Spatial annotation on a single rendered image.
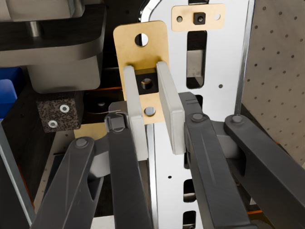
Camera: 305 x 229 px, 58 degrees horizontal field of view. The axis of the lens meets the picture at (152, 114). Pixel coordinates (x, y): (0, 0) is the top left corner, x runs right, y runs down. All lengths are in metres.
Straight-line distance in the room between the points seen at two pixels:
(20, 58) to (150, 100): 0.12
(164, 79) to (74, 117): 0.23
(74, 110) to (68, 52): 0.14
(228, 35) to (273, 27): 0.40
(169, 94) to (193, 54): 0.33
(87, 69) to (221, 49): 0.23
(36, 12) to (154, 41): 0.10
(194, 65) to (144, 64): 0.29
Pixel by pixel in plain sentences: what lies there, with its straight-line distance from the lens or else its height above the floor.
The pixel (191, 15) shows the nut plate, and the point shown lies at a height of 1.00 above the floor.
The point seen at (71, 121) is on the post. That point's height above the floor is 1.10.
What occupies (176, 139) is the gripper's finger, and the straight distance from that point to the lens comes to 0.15.
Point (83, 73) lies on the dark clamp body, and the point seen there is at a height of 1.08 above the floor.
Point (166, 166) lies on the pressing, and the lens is 0.58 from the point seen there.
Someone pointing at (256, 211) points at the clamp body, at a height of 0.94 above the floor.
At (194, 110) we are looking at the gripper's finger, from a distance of 0.16.
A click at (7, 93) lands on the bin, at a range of 0.86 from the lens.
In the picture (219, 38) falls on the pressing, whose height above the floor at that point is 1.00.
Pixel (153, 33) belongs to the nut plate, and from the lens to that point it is 0.20.
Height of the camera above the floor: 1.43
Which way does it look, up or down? 59 degrees down
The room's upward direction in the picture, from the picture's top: 166 degrees clockwise
